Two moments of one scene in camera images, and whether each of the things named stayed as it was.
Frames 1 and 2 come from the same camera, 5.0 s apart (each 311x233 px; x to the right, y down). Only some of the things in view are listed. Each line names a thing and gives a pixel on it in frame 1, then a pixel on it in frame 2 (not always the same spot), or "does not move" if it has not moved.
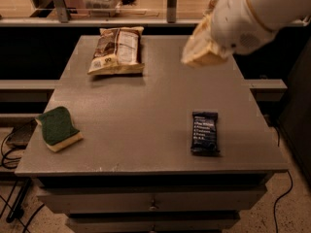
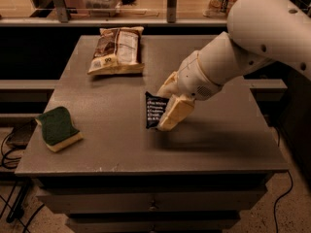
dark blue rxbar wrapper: x=205 y=133 -> x=155 y=110
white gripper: x=239 y=23 -> x=193 y=77
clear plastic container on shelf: x=103 y=1 does not move
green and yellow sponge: x=57 y=129 does not move
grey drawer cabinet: x=132 y=170 does not move
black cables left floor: x=15 y=215 does not move
